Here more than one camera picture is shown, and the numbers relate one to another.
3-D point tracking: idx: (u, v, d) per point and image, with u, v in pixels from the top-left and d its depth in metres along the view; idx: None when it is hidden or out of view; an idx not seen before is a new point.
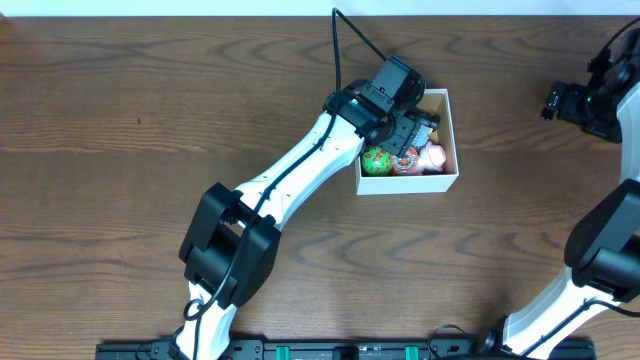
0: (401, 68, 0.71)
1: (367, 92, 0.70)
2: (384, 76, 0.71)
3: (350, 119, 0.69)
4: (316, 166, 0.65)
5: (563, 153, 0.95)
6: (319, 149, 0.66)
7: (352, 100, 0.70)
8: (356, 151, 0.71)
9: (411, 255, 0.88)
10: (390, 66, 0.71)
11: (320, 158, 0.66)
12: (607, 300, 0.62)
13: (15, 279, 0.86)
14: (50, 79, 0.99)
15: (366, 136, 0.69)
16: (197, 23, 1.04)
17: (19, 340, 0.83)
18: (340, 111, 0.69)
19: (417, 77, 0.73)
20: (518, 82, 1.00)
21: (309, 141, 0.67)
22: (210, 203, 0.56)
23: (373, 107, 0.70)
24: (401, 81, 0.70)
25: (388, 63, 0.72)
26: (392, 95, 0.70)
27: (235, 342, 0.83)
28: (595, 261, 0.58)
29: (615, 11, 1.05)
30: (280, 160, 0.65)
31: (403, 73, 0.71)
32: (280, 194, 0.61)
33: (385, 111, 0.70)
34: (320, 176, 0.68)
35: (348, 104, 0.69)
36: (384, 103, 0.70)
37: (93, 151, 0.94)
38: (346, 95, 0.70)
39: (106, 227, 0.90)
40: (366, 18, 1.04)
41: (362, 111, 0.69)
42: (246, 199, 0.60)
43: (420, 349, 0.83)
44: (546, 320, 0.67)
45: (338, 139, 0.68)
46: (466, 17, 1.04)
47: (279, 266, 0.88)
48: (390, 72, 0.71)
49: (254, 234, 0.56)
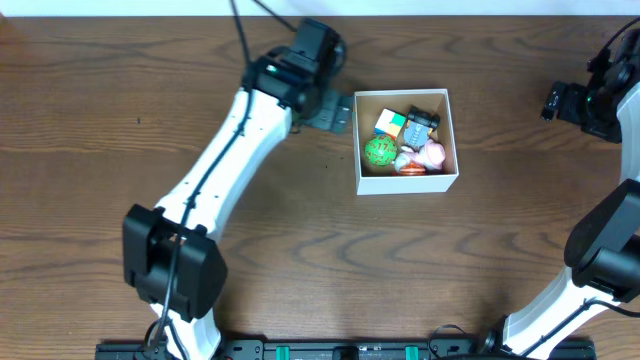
0: (321, 27, 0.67)
1: (287, 57, 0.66)
2: (303, 37, 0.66)
3: (271, 89, 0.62)
4: (242, 155, 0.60)
5: (563, 153, 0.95)
6: (241, 136, 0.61)
7: (269, 67, 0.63)
8: (285, 124, 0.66)
9: (410, 255, 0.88)
10: (308, 26, 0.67)
11: (245, 145, 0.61)
12: (607, 300, 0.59)
13: (15, 278, 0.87)
14: (51, 79, 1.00)
15: (294, 105, 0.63)
16: (197, 23, 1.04)
17: (19, 339, 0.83)
18: (261, 82, 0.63)
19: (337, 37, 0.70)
20: (518, 82, 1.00)
21: (229, 129, 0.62)
22: (133, 227, 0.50)
23: (295, 71, 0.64)
24: (322, 38, 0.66)
25: (305, 23, 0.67)
26: (315, 56, 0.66)
27: (235, 342, 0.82)
28: (595, 261, 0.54)
29: (614, 12, 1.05)
30: (200, 159, 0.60)
31: (321, 31, 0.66)
32: (207, 197, 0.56)
33: (310, 73, 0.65)
34: (254, 160, 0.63)
35: (267, 72, 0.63)
36: (308, 66, 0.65)
37: (93, 151, 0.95)
38: (262, 62, 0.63)
39: (106, 226, 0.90)
40: (365, 19, 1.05)
41: (284, 78, 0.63)
42: (170, 215, 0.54)
43: (420, 349, 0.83)
44: (546, 321, 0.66)
45: (261, 116, 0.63)
46: (466, 18, 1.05)
47: (279, 266, 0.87)
48: (310, 32, 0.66)
49: (186, 248, 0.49)
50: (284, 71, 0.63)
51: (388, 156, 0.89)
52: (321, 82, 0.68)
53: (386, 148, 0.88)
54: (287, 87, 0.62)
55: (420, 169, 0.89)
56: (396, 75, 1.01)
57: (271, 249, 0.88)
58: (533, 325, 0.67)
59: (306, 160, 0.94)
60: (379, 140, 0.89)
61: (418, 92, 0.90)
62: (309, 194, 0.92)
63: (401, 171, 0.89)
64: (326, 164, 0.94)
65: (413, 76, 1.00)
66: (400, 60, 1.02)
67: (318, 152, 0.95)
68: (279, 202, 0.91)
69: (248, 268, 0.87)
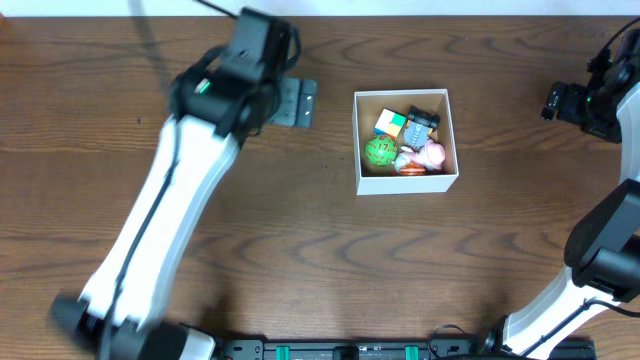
0: (266, 17, 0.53)
1: (223, 64, 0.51)
2: (242, 34, 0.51)
3: (207, 109, 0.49)
4: (177, 209, 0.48)
5: (563, 153, 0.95)
6: (171, 184, 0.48)
7: (200, 81, 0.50)
8: (227, 153, 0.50)
9: (410, 255, 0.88)
10: (248, 15, 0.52)
11: (180, 194, 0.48)
12: (607, 300, 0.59)
13: (16, 278, 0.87)
14: (51, 80, 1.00)
15: (236, 129, 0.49)
16: (197, 23, 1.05)
17: (19, 339, 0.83)
18: (191, 103, 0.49)
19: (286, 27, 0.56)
20: (518, 82, 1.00)
21: (159, 176, 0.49)
22: (62, 318, 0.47)
23: (236, 80, 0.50)
24: (266, 34, 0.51)
25: (243, 13, 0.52)
26: (260, 56, 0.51)
27: (235, 342, 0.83)
28: (595, 261, 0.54)
29: (614, 12, 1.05)
30: (128, 220, 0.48)
31: (267, 20, 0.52)
32: (137, 275, 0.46)
33: (253, 81, 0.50)
34: (196, 210, 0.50)
35: (198, 86, 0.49)
36: (250, 73, 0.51)
37: (93, 151, 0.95)
38: (193, 76, 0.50)
39: (107, 226, 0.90)
40: (364, 19, 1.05)
41: (222, 92, 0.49)
42: (97, 302, 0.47)
43: (420, 349, 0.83)
44: (546, 320, 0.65)
45: (192, 160, 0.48)
46: (466, 18, 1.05)
47: (279, 267, 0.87)
48: (249, 25, 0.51)
49: (117, 343, 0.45)
50: (219, 83, 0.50)
51: (389, 156, 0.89)
52: (272, 85, 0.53)
53: (387, 148, 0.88)
54: (227, 103, 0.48)
55: (419, 169, 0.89)
56: (396, 75, 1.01)
57: (271, 249, 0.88)
58: (533, 326, 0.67)
59: (306, 161, 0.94)
60: (379, 140, 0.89)
61: (418, 93, 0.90)
62: (309, 194, 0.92)
63: (401, 171, 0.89)
64: (326, 164, 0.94)
65: (413, 77, 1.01)
66: (400, 61, 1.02)
67: (318, 152, 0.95)
68: (279, 202, 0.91)
69: (248, 268, 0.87)
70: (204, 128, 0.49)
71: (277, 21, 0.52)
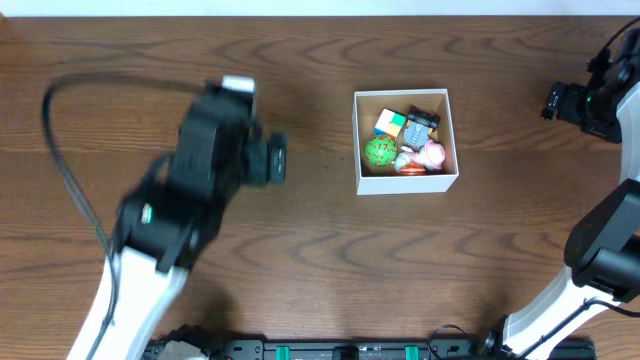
0: (215, 110, 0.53)
1: (175, 174, 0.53)
2: (188, 140, 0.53)
3: (153, 237, 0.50)
4: (115, 351, 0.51)
5: (563, 153, 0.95)
6: (110, 325, 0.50)
7: (144, 208, 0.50)
8: (173, 288, 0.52)
9: (410, 255, 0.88)
10: (198, 110, 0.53)
11: (120, 336, 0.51)
12: (607, 300, 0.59)
13: (16, 278, 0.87)
14: (51, 79, 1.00)
15: (185, 247, 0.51)
16: (197, 23, 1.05)
17: (19, 339, 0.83)
18: (137, 235, 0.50)
19: (238, 105, 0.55)
20: (518, 82, 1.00)
21: (100, 313, 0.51)
22: None
23: (185, 198, 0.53)
24: (214, 140, 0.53)
25: (188, 116, 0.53)
26: (210, 164, 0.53)
27: (235, 342, 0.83)
28: (595, 261, 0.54)
29: (614, 12, 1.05)
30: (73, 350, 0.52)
31: (214, 122, 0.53)
32: None
33: (206, 196, 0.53)
34: (142, 336, 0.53)
35: (142, 218, 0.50)
36: (202, 186, 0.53)
37: (93, 151, 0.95)
38: (139, 202, 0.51)
39: (107, 226, 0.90)
40: (365, 19, 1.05)
41: (168, 218, 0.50)
42: None
43: (420, 349, 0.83)
44: (545, 321, 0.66)
45: (135, 295, 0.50)
46: (466, 18, 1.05)
47: (279, 267, 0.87)
48: (200, 118, 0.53)
49: None
50: (168, 205, 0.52)
51: (388, 156, 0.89)
52: (223, 190, 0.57)
53: (387, 148, 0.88)
54: (174, 230, 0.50)
55: (419, 169, 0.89)
56: (396, 75, 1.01)
57: (271, 249, 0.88)
58: (533, 326, 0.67)
59: (306, 161, 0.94)
60: (379, 140, 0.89)
61: (418, 93, 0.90)
62: (309, 194, 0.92)
63: (401, 171, 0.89)
64: (325, 164, 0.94)
65: (413, 77, 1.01)
66: (400, 61, 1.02)
67: (318, 153, 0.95)
68: (279, 202, 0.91)
69: (248, 268, 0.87)
70: (144, 258, 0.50)
71: (229, 116, 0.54)
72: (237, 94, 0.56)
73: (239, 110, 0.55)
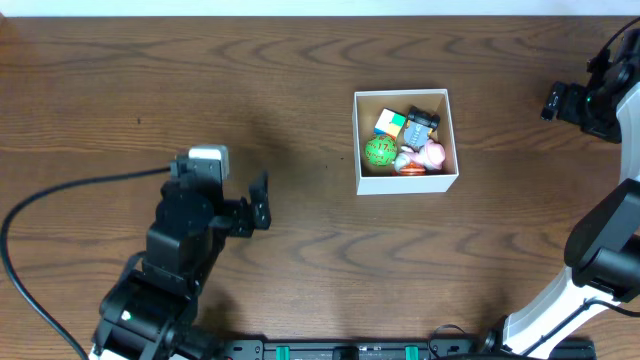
0: (179, 222, 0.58)
1: (150, 273, 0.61)
2: (156, 251, 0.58)
3: (134, 336, 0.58)
4: None
5: (562, 153, 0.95)
6: None
7: (124, 311, 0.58)
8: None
9: (410, 255, 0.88)
10: (161, 227, 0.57)
11: None
12: (607, 300, 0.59)
13: (15, 278, 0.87)
14: (51, 80, 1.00)
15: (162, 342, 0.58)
16: (197, 23, 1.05)
17: (19, 339, 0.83)
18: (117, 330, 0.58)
19: (199, 214, 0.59)
20: (518, 82, 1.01)
21: None
22: None
23: (159, 297, 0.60)
24: (176, 255, 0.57)
25: (154, 232, 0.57)
26: (178, 269, 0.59)
27: (235, 342, 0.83)
28: (595, 261, 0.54)
29: (614, 12, 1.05)
30: None
31: (178, 235, 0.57)
32: None
33: (181, 292, 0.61)
34: None
35: (121, 318, 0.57)
36: (172, 286, 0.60)
37: (93, 151, 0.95)
38: (117, 304, 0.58)
39: (107, 226, 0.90)
40: (364, 19, 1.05)
41: (142, 321, 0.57)
42: None
43: (420, 349, 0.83)
44: (545, 320, 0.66)
45: None
46: (466, 18, 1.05)
47: (279, 267, 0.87)
48: (164, 233, 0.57)
49: None
50: (140, 304, 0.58)
51: (388, 156, 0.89)
52: (198, 275, 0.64)
53: (387, 148, 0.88)
54: (149, 333, 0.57)
55: (420, 169, 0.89)
56: (396, 75, 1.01)
57: (271, 249, 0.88)
58: (533, 326, 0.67)
59: (306, 161, 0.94)
60: (379, 140, 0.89)
61: (418, 92, 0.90)
62: (309, 194, 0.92)
63: (401, 171, 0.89)
64: (325, 164, 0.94)
65: (413, 77, 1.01)
66: (401, 61, 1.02)
67: (318, 153, 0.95)
68: (278, 202, 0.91)
69: (248, 268, 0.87)
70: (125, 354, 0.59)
71: (192, 231, 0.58)
72: (197, 199, 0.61)
73: (201, 216, 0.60)
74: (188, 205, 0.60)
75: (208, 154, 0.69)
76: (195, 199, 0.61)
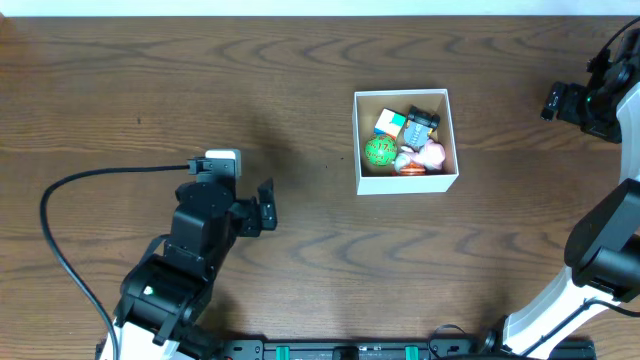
0: (202, 206, 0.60)
1: (170, 253, 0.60)
2: (179, 230, 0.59)
3: (154, 310, 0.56)
4: None
5: (562, 153, 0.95)
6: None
7: (147, 286, 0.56)
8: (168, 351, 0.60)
9: (410, 255, 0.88)
10: (186, 208, 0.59)
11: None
12: (607, 300, 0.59)
13: (15, 278, 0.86)
14: (51, 79, 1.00)
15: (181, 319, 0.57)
16: (197, 23, 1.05)
17: (19, 339, 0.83)
18: (138, 303, 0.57)
19: (221, 200, 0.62)
20: (518, 82, 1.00)
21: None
22: None
23: (179, 276, 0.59)
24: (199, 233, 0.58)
25: (179, 212, 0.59)
26: (199, 248, 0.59)
27: (235, 341, 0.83)
28: (595, 261, 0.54)
29: (614, 12, 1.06)
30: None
31: (202, 215, 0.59)
32: None
33: (199, 272, 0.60)
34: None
35: (143, 294, 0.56)
36: (191, 266, 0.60)
37: (93, 151, 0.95)
38: (139, 281, 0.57)
39: (107, 226, 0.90)
40: (364, 19, 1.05)
41: (165, 297, 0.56)
42: None
43: (420, 349, 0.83)
44: (546, 320, 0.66)
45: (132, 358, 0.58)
46: (466, 18, 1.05)
47: (279, 266, 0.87)
48: (190, 214, 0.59)
49: None
50: (162, 283, 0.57)
51: (388, 156, 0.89)
52: (215, 257, 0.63)
53: (387, 148, 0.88)
54: (170, 310, 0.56)
55: (420, 169, 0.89)
56: (396, 74, 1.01)
57: (271, 249, 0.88)
58: (533, 326, 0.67)
59: (307, 161, 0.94)
60: (379, 140, 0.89)
61: (418, 92, 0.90)
62: (309, 194, 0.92)
63: (401, 171, 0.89)
64: (326, 164, 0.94)
65: (413, 76, 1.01)
66: (401, 61, 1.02)
67: (318, 152, 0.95)
68: (278, 202, 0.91)
69: (248, 268, 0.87)
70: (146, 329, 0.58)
71: (214, 212, 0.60)
72: (219, 187, 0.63)
73: (222, 201, 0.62)
74: (210, 192, 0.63)
75: (222, 155, 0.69)
76: (217, 187, 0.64)
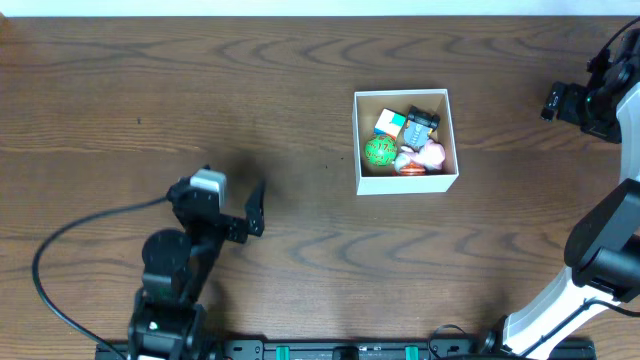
0: (166, 262, 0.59)
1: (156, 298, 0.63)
2: (152, 287, 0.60)
3: (161, 342, 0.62)
4: None
5: (562, 153, 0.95)
6: None
7: (151, 322, 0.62)
8: None
9: (410, 255, 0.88)
10: (152, 270, 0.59)
11: None
12: (607, 300, 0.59)
13: (15, 278, 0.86)
14: (51, 79, 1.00)
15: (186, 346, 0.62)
16: (197, 23, 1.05)
17: (19, 339, 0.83)
18: (146, 339, 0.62)
19: (179, 249, 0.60)
20: (518, 82, 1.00)
21: None
22: None
23: (173, 311, 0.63)
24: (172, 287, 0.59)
25: (148, 276, 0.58)
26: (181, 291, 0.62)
27: (235, 341, 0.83)
28: (595, 261, 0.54)
29: (614, 12, 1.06)
30: None
31: (169, 271, 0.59)
32: None
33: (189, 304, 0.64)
34: None
35: (149, 329, 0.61)
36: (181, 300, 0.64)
37: (93, 151, 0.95)
38: (141, 321, 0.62)
39: (106, 226, 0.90)
40: (364, 19, 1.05)
41: (169, 328, 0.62)
42: None
43: (420, 349, 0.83)
44: (546, 320, 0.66)
45: None
46: (465, 18, 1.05)
47: (279, 266, 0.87)
48: (158, 274, 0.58)
49: None
50: (162, 319, 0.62)
51: (388, 156, 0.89)
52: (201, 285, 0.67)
53: (387, 148, 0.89)
54: (175, 339, 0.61)
55: (420, 169, 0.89)
56: (396, 74, 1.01)
57: (271, 249, 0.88)
58: (533, 326, 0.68)
59: (306, 161, 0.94)
60: (379, 140, 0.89)
61: (418, 92, 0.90)
62: (309, 194, 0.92)
63: (401, 171, 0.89)
64: (326, 164, 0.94)
65: (413, 76, 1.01)
66: (401, 61, 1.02)
67: (318, 152, 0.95)
68: (278, 202, 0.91)
69: (248, 268, 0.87)
70: None
71: (178, 267, 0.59)
72: (173, 235, 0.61)
73: (182, 251, 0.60)
74: (166, 243, 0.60)
75: (208, 183, 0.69)
76: (171, 235, 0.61)
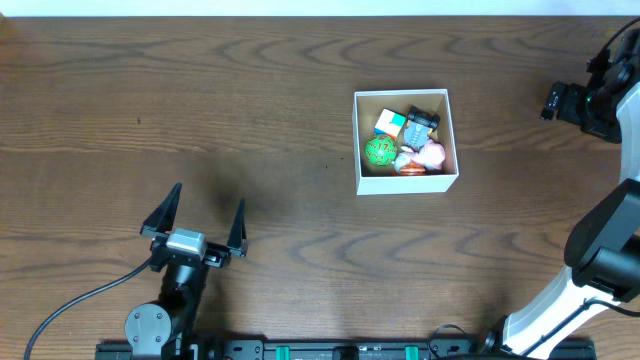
0: (152, 336, 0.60)
1: None
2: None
3: None
4: None
5: (562, 153, 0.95)
6: None
7: None
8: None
9: (410, 255, 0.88)
10: (141, 346, 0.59)
11: None
12: (607, 300, 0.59)
13: (15, 279, 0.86)
14: (51, 79, 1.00)
15: None
16: (197, 23, 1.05)
17: (18, 339, 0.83)
18: None
19: (161, 325, 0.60)
20: (518, 82, 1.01)
21: None
22: None
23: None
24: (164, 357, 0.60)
25: (139, 352, 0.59)
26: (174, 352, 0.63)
27: (235, 341, 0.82)
28: (595, 261, 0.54)
29: (613, 12, 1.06)
30: None
31: (158, 345, 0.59)
32: None
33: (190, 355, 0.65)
34: None
35: None
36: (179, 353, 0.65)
37: (92, 151, 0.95)
38: None
39: (107, 226, 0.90)
40: (364, 19, 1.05)
41: None
42: None
43: (420, 349, 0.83)
44: (546, 320, 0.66)
45: None
46: (466, 18, 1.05)
47: (278, 267, 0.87)
48: (148, 350, 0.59)
49: None
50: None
51: (389, 156, 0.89)
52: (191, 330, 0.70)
53: (387, 148, 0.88)
54: None
55: (420, 169, 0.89)
56: (396, 74, 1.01)
57: (271, 249, 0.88)
58: (533, 326, 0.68)
59: (307, 161, 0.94)
60: (378, 140, 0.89)
61: (418, 92, 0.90)
62: (309, 195, 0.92)
63: (401, 171, 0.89)
64: (325, 164, 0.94)
65: (414, 76, 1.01)
66: (401, 61, 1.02)
67: (318, 153, 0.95)
68: (277, 203, 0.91)
69: (248, 268, 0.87)
70: None
71: (164, 340, 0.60)
72: (149, 309, 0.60)
73: (163, 324, 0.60)
74: (146, 319, 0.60)
75: (184, 247, 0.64)
76: (149, 310, 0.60)
